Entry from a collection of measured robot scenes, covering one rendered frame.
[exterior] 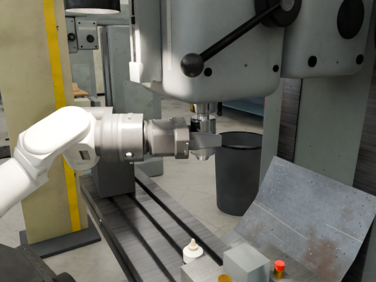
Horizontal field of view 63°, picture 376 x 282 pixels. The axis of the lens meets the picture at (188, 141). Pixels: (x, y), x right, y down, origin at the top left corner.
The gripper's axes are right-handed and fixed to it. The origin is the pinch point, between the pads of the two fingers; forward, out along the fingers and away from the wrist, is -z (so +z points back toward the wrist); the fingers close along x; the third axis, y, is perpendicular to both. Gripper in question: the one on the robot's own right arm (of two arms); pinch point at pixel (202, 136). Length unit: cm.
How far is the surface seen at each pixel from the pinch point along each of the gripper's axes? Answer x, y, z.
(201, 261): -9.0, 20.8, 1.1
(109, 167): 39, 22, 24
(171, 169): 276, 123, -7
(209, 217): 170, 123, -34
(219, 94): -10.4, -9.5, -0.7
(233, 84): -9.6, -10.8, -2.9
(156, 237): 14.9, 31.9, 9.1
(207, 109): -2.4, -5.5, -0.3
